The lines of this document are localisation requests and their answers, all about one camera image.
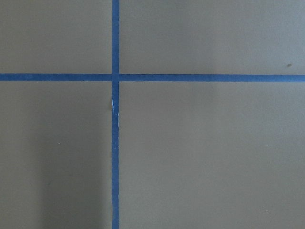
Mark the blue tape line lengthwise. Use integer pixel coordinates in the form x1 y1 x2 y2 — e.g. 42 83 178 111
112 0 120 229

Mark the blue tape line crosswise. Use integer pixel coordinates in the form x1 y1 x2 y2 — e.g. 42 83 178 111
0 73 305 82

